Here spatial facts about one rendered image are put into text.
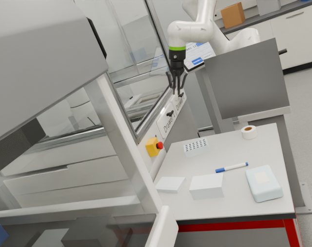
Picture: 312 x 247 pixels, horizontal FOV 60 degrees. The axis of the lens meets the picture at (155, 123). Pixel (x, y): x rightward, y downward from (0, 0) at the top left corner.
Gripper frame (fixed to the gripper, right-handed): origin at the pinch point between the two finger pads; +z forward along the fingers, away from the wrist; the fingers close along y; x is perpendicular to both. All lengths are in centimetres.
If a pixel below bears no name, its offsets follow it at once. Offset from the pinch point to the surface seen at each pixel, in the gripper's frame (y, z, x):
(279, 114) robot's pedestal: 57, 9, 6
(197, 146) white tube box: 17.0, 16.9, -26.0
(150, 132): -8.3, 12.5, -25.5
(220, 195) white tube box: 31, 14, -62
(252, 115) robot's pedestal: 43.5, 11.3, 6.0
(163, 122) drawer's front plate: -5.5, 14.8, -8.4
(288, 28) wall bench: 94, 0, 284
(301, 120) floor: 101, 69, 134
